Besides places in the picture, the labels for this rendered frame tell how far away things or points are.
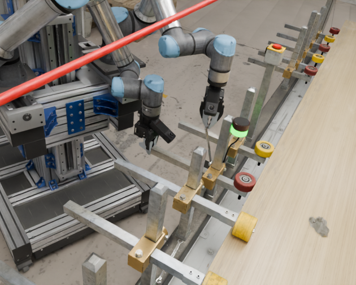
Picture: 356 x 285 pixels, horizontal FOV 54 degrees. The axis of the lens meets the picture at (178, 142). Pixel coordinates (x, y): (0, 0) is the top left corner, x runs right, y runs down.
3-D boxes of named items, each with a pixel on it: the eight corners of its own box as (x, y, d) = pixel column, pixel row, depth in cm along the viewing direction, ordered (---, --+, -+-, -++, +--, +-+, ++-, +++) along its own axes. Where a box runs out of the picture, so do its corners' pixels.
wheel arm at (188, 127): (177, 129, 168) (178, 121, 165) (180, 126, 170) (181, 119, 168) (263, 165, 154) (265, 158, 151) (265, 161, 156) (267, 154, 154)
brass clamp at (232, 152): (222, 154, 157) (225, 145, 154) (233, 139, 167) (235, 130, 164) (235, 159, 155) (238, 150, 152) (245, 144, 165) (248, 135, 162)
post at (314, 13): (289, 75, 261) (312, 10, 231) (290, 74, 263) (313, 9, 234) (294, 77, 259) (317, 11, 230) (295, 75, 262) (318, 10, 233)
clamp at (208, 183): (199, 185, 139) (202, 176, 136) (213, 167, 149) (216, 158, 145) (212, 191, 137) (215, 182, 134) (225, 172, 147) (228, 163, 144)
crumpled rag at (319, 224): (305, 214, 122) (308, 210, 121) (325, 217, 122) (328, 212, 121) (312, 235, 115) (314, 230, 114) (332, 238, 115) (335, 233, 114)
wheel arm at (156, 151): (150, 155, 149) (151, 147, 147) (154, 151, 152) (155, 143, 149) (244, 199, 135) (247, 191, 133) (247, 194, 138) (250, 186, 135)
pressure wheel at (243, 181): (226, 200, 137) (232, 179, 130) (233, 188, 143) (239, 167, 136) (244, 209, 135) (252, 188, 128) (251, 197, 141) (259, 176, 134)
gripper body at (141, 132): (143, 127, 151) (145, 103, 143) (160, 135, 148) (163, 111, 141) (133, 135, 145) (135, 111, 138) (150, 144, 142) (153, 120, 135)
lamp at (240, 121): (219, 167, 137) (231, 121, 124) (225, 159, 141) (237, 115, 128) (233, 172, 135) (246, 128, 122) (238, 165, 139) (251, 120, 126)
